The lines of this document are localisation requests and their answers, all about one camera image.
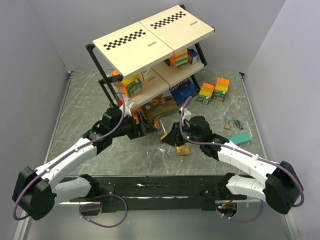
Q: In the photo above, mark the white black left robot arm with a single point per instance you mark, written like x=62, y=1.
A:
x=38, y=190

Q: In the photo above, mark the black frame cream shelf rack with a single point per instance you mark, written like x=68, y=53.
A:
x=150, y=43

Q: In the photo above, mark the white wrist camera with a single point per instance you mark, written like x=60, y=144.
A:
x=186, y=114
x=127, y=105

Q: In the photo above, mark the orange green box left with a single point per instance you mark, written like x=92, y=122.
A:
x=205, y=93

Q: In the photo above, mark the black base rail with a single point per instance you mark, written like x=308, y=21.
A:
x=167, y=192

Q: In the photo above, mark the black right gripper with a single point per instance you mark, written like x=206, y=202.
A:
x=173, y=136

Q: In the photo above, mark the brown chips bag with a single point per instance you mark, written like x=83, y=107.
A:
x=161, y=105

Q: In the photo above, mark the green yellow box on shelf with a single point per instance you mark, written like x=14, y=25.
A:
x=131, y=86

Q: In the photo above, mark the stacked sponges pack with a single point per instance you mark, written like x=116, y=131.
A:
x=180, y=60

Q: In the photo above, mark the brass padlock with key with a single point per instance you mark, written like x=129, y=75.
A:
x=162, y=133

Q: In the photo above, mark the silver key pair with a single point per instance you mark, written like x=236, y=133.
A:
x=164, y=152

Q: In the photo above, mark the orange Kettle chips bag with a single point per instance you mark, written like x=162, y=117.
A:
x=136, y=111

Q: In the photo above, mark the white carton on shelf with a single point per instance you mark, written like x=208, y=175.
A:
x=145, y=74

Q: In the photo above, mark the large brass padlock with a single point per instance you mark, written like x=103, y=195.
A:
x=183, y=150

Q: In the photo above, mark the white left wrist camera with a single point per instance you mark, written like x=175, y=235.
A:
x=127, y=105

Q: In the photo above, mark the purple white small box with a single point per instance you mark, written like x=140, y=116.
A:
x=192, y=55

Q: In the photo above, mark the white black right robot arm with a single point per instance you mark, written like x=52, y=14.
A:
x=275, y=183

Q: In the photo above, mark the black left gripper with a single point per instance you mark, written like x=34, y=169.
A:
x=140, y=129

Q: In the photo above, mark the orange bottle on shelf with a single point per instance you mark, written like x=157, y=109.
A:
x=117, y=78

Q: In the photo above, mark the teal rectangular box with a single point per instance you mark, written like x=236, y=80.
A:
x=240, y=139

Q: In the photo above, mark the blue snack bag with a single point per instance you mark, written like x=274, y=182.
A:
x=182, y=90

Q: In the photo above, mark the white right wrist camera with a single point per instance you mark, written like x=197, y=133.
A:
x=186, y=114

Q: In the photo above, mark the orange green box right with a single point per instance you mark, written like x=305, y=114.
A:
x=221, y=89

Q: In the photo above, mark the orange green box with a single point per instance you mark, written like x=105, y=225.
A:
x=221, y=89
x=205, y=93

